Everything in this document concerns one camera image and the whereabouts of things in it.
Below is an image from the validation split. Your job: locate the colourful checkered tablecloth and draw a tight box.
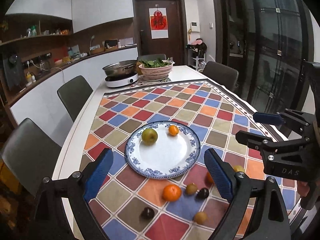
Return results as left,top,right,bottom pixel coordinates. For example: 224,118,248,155
80,80,284,239

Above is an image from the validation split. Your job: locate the dark wooden door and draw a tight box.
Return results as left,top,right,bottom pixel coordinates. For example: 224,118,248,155
132,0,187,65

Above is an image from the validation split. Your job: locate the white induction cooker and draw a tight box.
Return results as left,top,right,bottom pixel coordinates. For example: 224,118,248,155
105,73,139,88

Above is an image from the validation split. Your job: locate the large yellow pear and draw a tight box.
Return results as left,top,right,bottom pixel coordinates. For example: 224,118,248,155
233,165,245,173

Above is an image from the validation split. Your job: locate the dark plum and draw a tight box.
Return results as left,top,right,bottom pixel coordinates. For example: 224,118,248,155
196,187,209,199
140,207,155,220

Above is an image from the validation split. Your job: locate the pink basket with greens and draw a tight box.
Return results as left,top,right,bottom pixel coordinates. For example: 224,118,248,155
139,59,174,81

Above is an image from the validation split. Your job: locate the near grey chair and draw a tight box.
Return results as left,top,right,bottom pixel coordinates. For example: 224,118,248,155
1,118,61,196

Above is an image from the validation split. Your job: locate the green pear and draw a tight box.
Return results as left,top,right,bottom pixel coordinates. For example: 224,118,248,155
142,128,158,145

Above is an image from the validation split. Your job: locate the blue white porcelain plate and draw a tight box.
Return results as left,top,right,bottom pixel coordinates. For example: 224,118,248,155
124,121,201,180

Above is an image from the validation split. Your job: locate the right side grey chair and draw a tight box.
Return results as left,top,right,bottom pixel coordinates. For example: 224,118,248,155
202,61,239,92

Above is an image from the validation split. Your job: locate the steel pot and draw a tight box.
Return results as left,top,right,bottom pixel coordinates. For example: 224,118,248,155
103,60,137,77

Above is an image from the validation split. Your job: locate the red white door poster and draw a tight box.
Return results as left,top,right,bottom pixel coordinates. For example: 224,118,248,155
149,8,169,40

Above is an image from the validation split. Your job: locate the end grey chair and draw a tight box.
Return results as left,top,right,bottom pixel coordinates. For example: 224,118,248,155
137,54,167,62

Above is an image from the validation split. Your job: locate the operator hand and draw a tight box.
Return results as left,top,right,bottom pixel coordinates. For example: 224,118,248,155
297,181,310,197

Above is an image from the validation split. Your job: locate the far grey chair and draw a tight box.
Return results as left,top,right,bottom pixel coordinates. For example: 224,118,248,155
57,75,93,122

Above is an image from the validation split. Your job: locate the brown kiwi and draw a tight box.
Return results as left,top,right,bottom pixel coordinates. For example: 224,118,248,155
185,183,198,196
193,211,208,225

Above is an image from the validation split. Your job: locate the large mandarin orange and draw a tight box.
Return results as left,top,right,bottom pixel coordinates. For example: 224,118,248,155
162,184,182,202

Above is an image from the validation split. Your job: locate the black wall appliance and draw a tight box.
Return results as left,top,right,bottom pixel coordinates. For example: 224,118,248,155
2,53,27,90

